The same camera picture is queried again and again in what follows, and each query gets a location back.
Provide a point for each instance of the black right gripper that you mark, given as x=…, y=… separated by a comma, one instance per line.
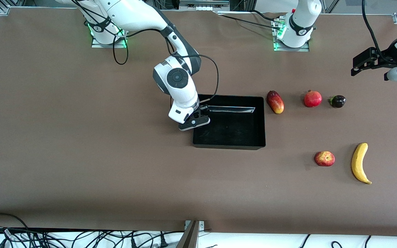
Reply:
x=202, y=111

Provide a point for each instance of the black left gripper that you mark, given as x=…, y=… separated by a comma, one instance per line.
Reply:
x=386, y=56

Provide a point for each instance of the black plastic tray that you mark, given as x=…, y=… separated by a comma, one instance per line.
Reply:
x=236, y=131

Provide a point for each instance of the red apple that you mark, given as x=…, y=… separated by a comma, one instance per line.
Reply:
x=324, y=159

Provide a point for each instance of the yellow banana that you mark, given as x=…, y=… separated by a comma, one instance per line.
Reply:
x=357, y=168

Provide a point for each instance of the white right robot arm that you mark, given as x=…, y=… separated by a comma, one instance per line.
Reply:
x=133, y=15

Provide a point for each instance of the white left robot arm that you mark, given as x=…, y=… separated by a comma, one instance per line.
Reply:
x=300, y=31

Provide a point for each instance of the dark purple mangosteen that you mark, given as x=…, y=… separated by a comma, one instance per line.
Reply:
x=338, y=101

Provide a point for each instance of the red pomegranate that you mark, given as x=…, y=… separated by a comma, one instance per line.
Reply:
x=313, y=99

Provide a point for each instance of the red yellow mango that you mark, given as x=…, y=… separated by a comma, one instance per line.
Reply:
x=275, y=102

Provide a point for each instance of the brown table cover sheet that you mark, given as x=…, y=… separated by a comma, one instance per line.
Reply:
x=115, y=179

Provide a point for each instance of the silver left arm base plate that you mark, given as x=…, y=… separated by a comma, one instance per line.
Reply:
x=302, y=49

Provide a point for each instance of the grey metal frame piece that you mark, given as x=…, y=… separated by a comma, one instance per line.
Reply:
x=203, y=3

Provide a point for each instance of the silver post bracket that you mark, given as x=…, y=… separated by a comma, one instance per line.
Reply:
x=202, y=225

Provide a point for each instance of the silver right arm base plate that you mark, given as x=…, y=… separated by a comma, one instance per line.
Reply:
x=97, y=45

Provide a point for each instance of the aluminium profile post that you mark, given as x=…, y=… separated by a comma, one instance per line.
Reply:
x=190, y=237

